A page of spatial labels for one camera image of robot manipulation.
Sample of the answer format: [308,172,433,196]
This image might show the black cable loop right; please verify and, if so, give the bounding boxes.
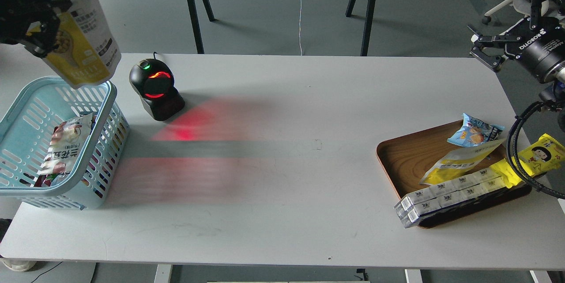
[505,101,565,200]

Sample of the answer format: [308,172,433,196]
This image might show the light blue plastic basket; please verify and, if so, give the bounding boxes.
[0,76,129,210]

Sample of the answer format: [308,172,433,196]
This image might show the white boxed snack pack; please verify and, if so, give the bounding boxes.
[394,168,507,228]

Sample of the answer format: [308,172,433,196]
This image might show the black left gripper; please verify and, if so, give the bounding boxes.
[0,0,72,58]

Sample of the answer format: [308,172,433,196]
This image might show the blue snack packet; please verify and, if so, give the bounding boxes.
[446,113,506,147]

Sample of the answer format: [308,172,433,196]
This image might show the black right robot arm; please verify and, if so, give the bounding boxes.
[470,0,565,130]

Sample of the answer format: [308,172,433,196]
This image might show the yellow white nut snack pouch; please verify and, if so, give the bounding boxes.
[44,0,121,89]

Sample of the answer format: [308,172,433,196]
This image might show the white red snack bag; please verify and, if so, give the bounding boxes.
[34,113,97,187]

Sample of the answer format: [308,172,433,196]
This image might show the black barcode scanner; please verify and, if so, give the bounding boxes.
[129,52,185,121]

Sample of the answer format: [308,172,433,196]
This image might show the yellow cartoon snack bag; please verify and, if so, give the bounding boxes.
[489,133,565,188]

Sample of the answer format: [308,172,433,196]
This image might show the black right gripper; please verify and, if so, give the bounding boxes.
[467,0,565,84]

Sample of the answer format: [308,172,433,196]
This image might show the brown wooden tray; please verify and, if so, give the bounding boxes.
[376,121,531,227]

